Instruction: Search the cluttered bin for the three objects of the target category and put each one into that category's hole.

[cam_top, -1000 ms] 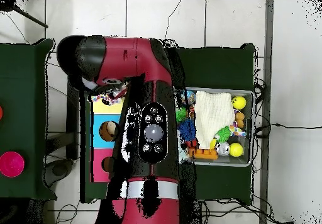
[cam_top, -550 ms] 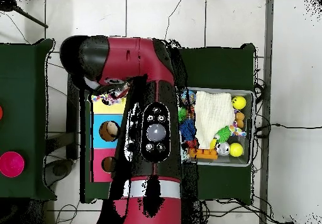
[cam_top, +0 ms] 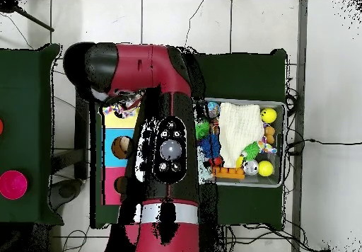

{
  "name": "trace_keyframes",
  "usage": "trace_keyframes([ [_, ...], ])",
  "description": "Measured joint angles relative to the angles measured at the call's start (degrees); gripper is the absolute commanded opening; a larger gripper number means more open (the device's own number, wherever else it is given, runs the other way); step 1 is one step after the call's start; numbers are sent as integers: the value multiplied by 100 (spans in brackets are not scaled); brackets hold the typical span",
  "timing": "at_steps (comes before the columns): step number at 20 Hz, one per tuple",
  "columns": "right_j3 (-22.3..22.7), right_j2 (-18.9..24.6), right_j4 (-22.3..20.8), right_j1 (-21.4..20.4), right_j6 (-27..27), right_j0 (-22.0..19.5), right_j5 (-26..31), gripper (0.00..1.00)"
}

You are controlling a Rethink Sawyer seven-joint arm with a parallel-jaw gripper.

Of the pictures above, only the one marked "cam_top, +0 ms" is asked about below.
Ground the yellow smiley ball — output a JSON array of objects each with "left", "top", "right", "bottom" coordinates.
[{"left": 259, "top": 107, "right": 278, "bottom": 125}]

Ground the clear mesh bin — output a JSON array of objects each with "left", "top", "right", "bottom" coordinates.
[{"left": 194, "top": 97, "right": 286, "bottom": 188}]

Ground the silver can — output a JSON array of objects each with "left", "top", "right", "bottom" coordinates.
[{"left": 243, "top": 159, "right": 259, "bottom": 176}]

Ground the green fuzzy toy with eyes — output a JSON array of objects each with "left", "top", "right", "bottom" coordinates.
[{"left": 196, "top": 120, "right": 211, "bottom": 140}]

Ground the globe print ball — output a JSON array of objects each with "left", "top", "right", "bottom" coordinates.
[{"left": 206, "top": 101, "right": 221, "bottom": 118}]

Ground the orange toy brick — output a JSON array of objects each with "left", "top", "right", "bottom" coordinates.
[{"left": 214, "top": 166, "right": 245, "bottom": 181}]

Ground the side table with green cloth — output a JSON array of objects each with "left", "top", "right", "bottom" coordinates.
[{"left": 0, "top": 43, "right": 63, "bottom": 226}]

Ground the plain yellow ball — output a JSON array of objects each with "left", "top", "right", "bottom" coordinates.
[{"left": 257, "top": 160, "right": 274, "bottom": 178}]

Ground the orange plush toy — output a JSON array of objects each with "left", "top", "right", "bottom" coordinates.
[{"left": 263, "top": 125, "right": 276, "bottom": 145}]

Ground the colourful polka dot cloth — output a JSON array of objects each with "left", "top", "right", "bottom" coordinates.
[{"left": 112, "top": 96, "right": 141, "bottom": 120}]

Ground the black tripod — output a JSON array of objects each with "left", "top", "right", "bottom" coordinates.
[{"left": 0, "top": 0, "right": 56, "bottom": 33}]

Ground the wooden box with three holes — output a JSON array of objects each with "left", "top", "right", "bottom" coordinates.
[{"left": 101, "top": 105, "right": 141, "bottom": 207}]

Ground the pink disc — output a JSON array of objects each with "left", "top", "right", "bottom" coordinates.
[{"left": 0, "top": 170, "right": 29, "bottom": 201}]

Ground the blue spiky ball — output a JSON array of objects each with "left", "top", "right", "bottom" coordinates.
[{"left": 202, "top": 134, "right": 221, "bottom": 159}]

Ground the cream yellow cloth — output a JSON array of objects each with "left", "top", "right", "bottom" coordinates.
[{"left": 217, "top": 101, "right": 265, "bottom": 168}]

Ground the green spiky ball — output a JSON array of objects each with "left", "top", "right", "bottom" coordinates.
[{"left": 244, "top": 142, "right": 261, "bottom": 161}]

